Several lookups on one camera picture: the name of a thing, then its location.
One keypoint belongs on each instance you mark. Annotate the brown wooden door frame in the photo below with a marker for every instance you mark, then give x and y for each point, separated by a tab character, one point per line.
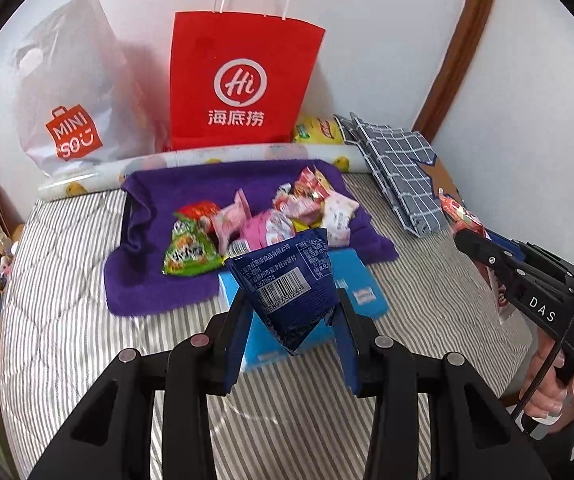
467	35

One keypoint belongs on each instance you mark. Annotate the grey checked cloth with star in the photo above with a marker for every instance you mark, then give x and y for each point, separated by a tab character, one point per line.
397	170

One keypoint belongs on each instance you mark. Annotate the person's right hand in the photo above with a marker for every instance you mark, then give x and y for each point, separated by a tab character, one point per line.
542	395

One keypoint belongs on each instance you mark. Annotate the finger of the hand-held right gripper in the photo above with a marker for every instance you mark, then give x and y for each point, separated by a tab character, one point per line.
532	257
487	260

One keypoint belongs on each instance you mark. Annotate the purple towel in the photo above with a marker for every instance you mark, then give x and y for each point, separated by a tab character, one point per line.
147	240

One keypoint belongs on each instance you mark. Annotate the dark blue snack packet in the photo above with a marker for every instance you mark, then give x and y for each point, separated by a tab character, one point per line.
287	280

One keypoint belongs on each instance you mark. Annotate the blue tissue box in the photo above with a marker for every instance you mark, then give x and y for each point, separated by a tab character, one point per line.
362	285

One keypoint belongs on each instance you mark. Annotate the red and pink snack packet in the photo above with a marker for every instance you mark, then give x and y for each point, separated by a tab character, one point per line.
312	182

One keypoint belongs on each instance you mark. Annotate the white plastic shopping bag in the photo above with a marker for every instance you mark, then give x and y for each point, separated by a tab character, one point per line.
77	85

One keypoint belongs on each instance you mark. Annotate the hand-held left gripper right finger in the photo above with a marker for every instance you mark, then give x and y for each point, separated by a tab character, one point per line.
347	355

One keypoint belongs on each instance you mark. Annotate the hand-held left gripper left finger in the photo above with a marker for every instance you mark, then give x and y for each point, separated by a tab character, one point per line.
237	340

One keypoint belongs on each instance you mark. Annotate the green snack packet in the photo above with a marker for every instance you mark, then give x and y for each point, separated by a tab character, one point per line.
189	255

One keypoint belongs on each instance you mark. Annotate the yellow drink mix pack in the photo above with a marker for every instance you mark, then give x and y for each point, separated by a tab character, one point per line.
317	130

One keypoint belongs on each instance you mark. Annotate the fruit print paper roll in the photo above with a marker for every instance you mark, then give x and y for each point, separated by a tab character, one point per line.
87	180

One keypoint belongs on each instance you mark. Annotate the red and white snack packet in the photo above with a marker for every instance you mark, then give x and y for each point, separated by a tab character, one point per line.
462	212

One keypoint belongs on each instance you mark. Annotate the red paper bag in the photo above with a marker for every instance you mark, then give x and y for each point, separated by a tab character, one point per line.
237	45

